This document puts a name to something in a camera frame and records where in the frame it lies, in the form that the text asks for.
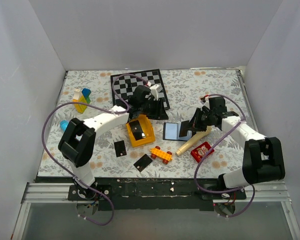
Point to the aluminium frame rail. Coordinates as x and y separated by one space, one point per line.
42 193

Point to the yellow plastic bin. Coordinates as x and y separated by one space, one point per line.
146 127

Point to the blue toy microphone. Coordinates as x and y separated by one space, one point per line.
63 125

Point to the black white chessboard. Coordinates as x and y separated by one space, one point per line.
125 85

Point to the cream toy microphone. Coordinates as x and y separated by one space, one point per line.
193 140

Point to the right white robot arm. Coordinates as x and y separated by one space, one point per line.
262 156

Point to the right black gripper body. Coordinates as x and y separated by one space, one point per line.
206 117

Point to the floral table mat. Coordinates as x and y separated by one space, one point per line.
184 89

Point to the orange toy car block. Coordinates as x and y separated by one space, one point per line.
156 152

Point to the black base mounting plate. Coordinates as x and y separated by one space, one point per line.
160 194

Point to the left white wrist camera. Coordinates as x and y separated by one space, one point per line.
154 90

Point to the colourful stacked toy blocks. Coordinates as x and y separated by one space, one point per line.
81 96

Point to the black card on table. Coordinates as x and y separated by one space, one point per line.
120 148

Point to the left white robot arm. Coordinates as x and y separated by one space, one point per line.
78 140

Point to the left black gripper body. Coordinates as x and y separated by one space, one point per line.
143 107

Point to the red owl toy block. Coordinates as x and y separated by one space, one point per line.
198 152

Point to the black leather card holder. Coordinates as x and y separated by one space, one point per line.
171 132

